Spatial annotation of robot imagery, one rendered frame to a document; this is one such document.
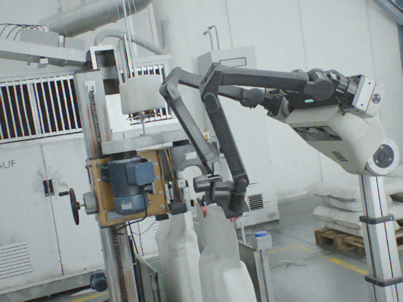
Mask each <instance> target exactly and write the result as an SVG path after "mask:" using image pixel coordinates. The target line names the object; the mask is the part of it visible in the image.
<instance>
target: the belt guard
mask: <svg viewBox="0 0 403 302"><path fill-rule="evenodd" d="M187 139H189V138H188V136H187V134H186V132H185V131H184V129H175V130H171V131H167V132H158V133H153V134H149V135H142V136H139V137H133V138H126V139H121V140H115V141H108V142H104V143H101V145H102V149H103V154H109V153H119V152H126V151H130V150H137V149H142V148H145V147H151V146H156V145H160V144H166V143H171V142H174V141H181V140H187Z"/></svg>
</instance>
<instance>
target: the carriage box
mask: <svg viewBox="0 0 403 302"><path fill-rule="evenodd" d="M136 156H141V158H150V160H151V162H153V166H154V173H155V181H154V185H155V192H156V194H154V195H152V194H149V193H147V195H148V203H149V206H148V209H147V212H148V214H147V217H151V216H156V215H162V214H166V213H169V206H168V201H167V194H166V187H165V183H164V175H163V167H162V163H161V155H160V150H159V149H145V150H138V151H137V155H136ZM108 161H111V159H110V158H107V159H99V160H95V161H91V162H90V161H88V160H87V159H85V163H86V165H85V169H87V170H88V177H89V184H90V189H91V192H94V193H95V197H96V200H97V207H98V213H95V220H96V221H97V222H98V223H99V224H100V225H101V226H102V227H105V226H109V225H114V224H120V223H124V222H129V221H133V220H136V219H141V218H144V217H145V214H146V211H144V212H141V213H137V214H133V215H126V218H121V219H118V220H115V221H110V222H109V219H108V214H107V212H109V211H113V210H115V204H114V200H113V197H114V196H115V194H113V193H112V187H111V183H110V182H103V180H102V179H101V178H102V176H101V172H100V164H105V163H108ZM89 170H93V174H94V181H95V186H93V185H92V183H91V176H90V172H89Z"/></svg>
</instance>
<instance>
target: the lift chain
mask: <svg viewBox="0 0 403 302"><path fill-rule="evenodd" d="M89 93H90V96H91V101H94V102H91V104H92V111H93V114H94V122H95V129H96V133H97V141H98V147H99V152H100V150H103V149H100V147H102V145H99V144H101V143H102V138H101V134H100V127H99V123H98V115H97V108H96V103H95V96H94V92H93V91H92V92H89ZM91 94H93V95H91ZM92 97H94V98H92ZM93 104H95V105H93ZM94 107H95V108H94ZM95 114H96V115H95ZM95 117H97V118H96V119H95ZM96 121H97V122H96ZM96 124H98V125H96ZM97 127H98V128H97ZM97 131H99V132H97ZM98 134H99V135H98ZM98 137H100V138H99V139H98ZM99 141H101V142H99ZM102 154H103V152H100V159H102V157H104V159H105V156H104V154H103V155H102ZM113 226H115V227H113ZM114 229H115V230H116V224H114V225H112V230H113V231H115V230H114ZM115 236H117V237H115ZM113 237H114V240H115V248H116V256H117V259H118V266H119V274H120V278H121V285H122V292H123V296H122V297H123V298H124V299H123V302H126V301H127V302H128V299H127V291H126V286H125V280H124V272H123V268H122V260H121V254H120V248H119V242H118V234H116V235H114V234H113ZM116 239H117V240H116ZM117 245H118V247H116V246H117ZM117 249H118V250H117ZM118 252H119V253H118ZM119 259H120V260H119ZM119 262H120V263H119ZM120 265H121V267H120ZM120 269H121V270H120ZM121 272H122V273H121ZM121 275H123V276H121ZM122 279H123V280H122ZM122 282H124V283H122ZM123 285H124V286H123ZM123 288H125V289H123ZM124 295H125V296H124ZM125 298H126V299H125Z"/></svg>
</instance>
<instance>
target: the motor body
mask: <svg viewBox="0 0 403 302"><path fill-rule="evenodd" d="M140 160H141V156H130V157H127V158H123V159H114V160H111V161H108V164H109V165H108V168H109V175H110V183H111V187H112V193H113V194H115V196H114V197H113V200H114V204H115V210H116V212H117V213H118V214H119V215H133V214H137V213H141V212H144V211H145V202H144V198H143V192H142V190H141V189H140V186H137V185H129V184H128V177H127V169H126V167H127V166H129V165H134V164H140V163H142V162H141V161H140ZM145 198H146V206H147V209H148V206H149V203H148V195H147V192H146V191H145Z"/></svg>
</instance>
